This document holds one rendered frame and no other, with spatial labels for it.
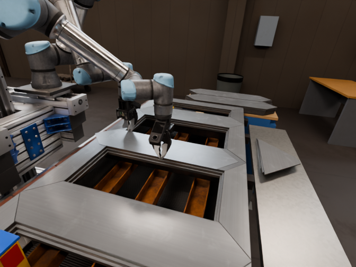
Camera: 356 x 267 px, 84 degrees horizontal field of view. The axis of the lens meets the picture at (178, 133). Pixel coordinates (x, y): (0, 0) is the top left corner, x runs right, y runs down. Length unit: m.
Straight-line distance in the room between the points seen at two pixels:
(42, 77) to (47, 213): 0.79
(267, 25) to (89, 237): 4.29
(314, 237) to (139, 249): 0.60
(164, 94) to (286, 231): 0.65
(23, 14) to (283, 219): 1.03
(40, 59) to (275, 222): 1.32
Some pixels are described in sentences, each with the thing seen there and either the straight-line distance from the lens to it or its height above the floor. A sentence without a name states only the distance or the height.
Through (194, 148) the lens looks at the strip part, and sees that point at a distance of 0.97.
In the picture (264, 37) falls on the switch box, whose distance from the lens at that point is 4.46.
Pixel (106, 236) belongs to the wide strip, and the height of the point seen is 0.85.
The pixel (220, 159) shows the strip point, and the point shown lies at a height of 0.85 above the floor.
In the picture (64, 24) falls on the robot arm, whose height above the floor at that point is 1.36.
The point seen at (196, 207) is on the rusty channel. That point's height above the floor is 0.68.
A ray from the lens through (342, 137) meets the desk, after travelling 3.69.
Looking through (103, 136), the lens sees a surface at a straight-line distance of 1.09.
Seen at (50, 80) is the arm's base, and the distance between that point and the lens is 1.31.
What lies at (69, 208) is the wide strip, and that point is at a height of 0.85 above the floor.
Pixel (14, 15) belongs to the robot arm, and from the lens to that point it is 0.70.
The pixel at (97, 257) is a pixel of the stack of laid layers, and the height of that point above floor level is 0.83.
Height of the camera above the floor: 1.35
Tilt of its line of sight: 27 degrees down
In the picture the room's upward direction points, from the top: 3 degrees clockwise
